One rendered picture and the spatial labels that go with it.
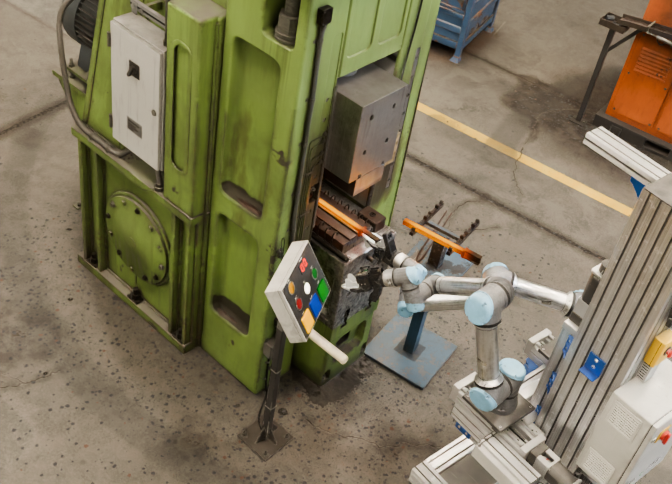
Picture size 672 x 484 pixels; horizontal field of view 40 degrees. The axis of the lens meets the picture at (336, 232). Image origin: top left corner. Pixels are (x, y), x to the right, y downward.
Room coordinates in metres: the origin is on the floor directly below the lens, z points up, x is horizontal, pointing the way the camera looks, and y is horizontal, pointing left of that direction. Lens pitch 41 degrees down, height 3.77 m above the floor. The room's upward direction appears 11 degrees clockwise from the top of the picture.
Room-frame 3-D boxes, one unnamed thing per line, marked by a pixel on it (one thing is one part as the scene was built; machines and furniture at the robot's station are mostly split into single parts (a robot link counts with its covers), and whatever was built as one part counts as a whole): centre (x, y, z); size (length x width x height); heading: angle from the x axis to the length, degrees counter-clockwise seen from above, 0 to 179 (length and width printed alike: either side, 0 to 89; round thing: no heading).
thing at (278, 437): (2.76, 0.16, 0.05); 0.22 x 0.22 x 0.09; 54
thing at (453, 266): (3.52, -0.53, 0.67); 0.40 x 0.30 x 0.02; 153
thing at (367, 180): (3.39, 0.07, 1.32); 0.42 x 0.20 x 0.10; 54
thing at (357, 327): (3.44, 0.04, 0.23); 0.55 x 0.37 x 0.47; 54
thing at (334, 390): (3.24, -0.14, 0.01); 0.58 x 0.39 x 0.01; 144
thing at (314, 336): (2.93, 0.02, 0.62); 0.44 x 0.05 x 0.05; 54
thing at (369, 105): (3.42, 0.04, 1.56); 0.42 x 0.39 x 0.40; 54
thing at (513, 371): (2.56, -0.81, 0.98); 0.13 x 0.12 x 0.14; 142
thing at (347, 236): (3.39, 0.07, 0.96); 0.42 x 0.20 x 0.09; 54
